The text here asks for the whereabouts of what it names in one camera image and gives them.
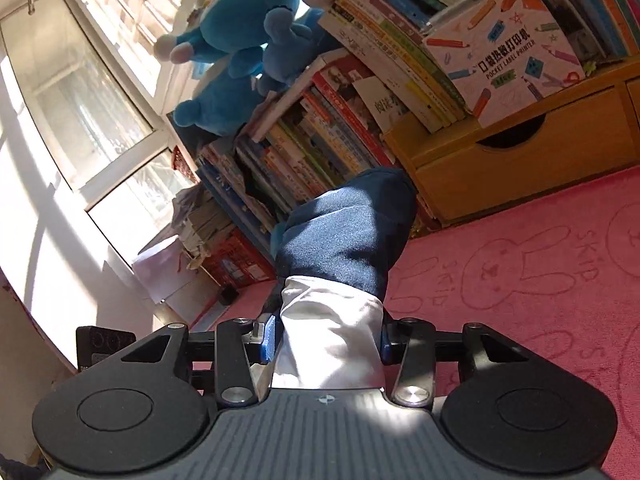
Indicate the blue cat plush toy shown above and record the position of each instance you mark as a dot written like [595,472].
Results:
[240,15]

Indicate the white box with pencil print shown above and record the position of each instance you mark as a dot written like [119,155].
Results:
[505,55]

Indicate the red plastic crate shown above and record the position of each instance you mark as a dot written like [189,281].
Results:
[240,260]

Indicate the wooden drawer shelf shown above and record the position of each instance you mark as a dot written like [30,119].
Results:
[525,170]

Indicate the small black box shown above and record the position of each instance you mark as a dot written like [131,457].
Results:
[227,295]

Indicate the black perforated box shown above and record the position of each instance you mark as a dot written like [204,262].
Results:
[102,347]

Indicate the stack of papers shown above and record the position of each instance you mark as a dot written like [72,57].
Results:
[200,225]

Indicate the blue bear plush toy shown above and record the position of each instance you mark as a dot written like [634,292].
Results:
[220,100]

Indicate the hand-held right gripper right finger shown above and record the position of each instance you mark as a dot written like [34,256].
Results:
[386,345]

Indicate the row of colourful picture books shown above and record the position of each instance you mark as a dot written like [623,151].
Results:
[320,140]

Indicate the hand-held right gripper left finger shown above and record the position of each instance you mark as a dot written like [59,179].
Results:
[267,342]

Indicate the row of pink and blue books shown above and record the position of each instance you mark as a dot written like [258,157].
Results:
[590,5]

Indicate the white framed window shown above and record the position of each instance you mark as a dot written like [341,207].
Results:
[90,90]

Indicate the navy and white jacket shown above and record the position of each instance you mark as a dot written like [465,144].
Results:
[345,240]

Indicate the row of thin books in rack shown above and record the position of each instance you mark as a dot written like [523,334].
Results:
[420,20]

